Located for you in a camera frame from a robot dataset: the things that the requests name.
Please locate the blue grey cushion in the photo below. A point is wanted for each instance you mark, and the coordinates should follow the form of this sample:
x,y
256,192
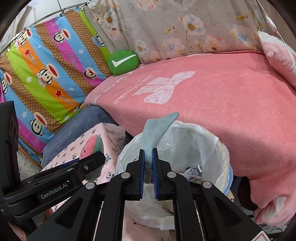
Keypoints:
x,y
88,117

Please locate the person's left hand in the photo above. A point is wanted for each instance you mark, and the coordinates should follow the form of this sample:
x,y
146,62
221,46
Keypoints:
x,y
18,231

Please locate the grey fabric pouch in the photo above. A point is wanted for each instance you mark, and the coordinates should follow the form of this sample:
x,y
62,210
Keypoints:
x,y
153,132

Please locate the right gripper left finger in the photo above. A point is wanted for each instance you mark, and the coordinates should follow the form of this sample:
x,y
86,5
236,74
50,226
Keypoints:
x,y
96,212

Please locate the white lined trash bin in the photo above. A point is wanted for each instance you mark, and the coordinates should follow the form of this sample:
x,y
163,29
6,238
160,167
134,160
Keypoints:
x,y
194,152

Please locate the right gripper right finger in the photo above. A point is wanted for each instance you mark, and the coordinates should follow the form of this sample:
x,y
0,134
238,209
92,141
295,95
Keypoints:
x,y
201,211

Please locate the pink blanket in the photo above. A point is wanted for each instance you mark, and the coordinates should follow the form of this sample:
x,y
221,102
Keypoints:
x,y
238,97

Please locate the pink panda print cloth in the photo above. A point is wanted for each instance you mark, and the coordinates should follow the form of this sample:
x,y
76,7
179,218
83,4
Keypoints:
x,y
103,137

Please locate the green round cushion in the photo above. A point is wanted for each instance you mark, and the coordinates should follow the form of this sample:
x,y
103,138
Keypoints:
x,y
123,61

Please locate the pink floral pillow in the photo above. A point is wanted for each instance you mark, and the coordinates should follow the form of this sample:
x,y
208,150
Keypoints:
x,y
280,55

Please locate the colourful monkey print pillow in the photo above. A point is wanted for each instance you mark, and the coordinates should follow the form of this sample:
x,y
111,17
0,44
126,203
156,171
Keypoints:
x,y
47,73

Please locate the grey floral bedsheet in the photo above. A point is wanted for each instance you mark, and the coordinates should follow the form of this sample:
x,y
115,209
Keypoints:
x,y
160,30

